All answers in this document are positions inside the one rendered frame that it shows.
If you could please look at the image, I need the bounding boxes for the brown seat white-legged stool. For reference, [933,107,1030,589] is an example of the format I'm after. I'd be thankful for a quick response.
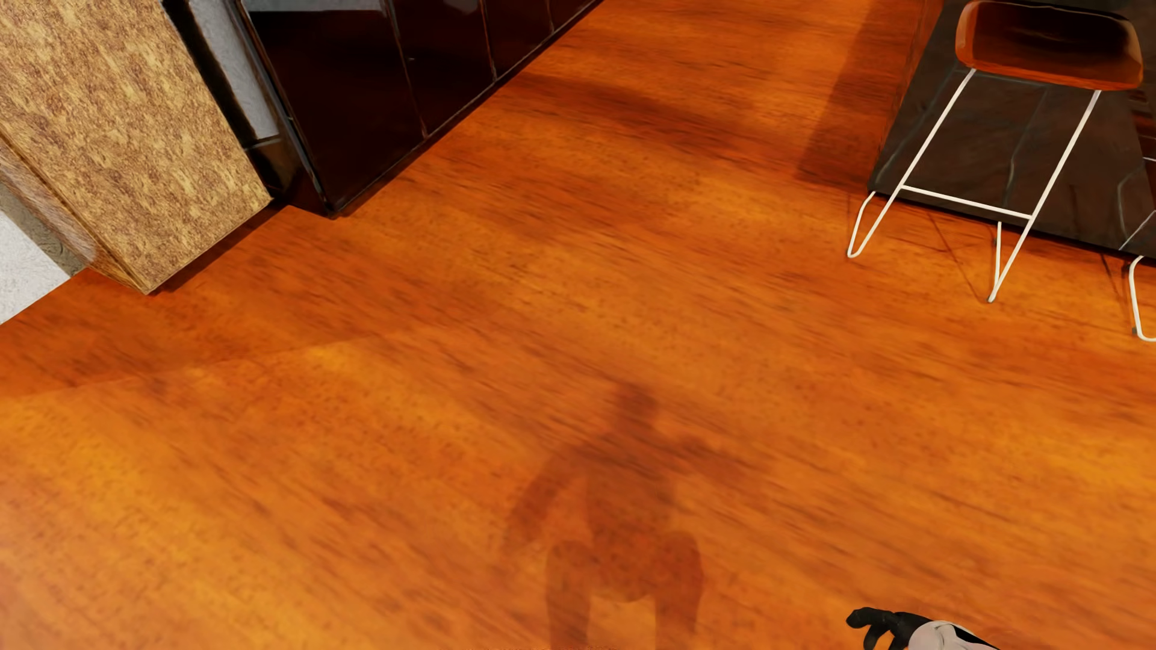
[846,0,1146,305]

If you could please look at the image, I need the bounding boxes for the white wire stool leg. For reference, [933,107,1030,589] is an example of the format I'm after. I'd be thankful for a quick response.
[1118,153,1156,344]

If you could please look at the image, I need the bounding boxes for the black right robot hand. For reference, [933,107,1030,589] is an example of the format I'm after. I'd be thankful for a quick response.
[845,607,931,650]

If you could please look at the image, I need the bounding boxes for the dark glossy base cabinets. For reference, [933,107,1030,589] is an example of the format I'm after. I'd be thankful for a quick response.
[237,0,604,218]

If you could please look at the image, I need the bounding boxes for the dark glossy kitchen island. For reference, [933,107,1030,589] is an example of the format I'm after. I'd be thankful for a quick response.
[867,0,1156,261]

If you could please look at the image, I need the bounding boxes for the tan cork panel cabinet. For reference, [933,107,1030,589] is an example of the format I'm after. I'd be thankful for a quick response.
[0,0,274,296]

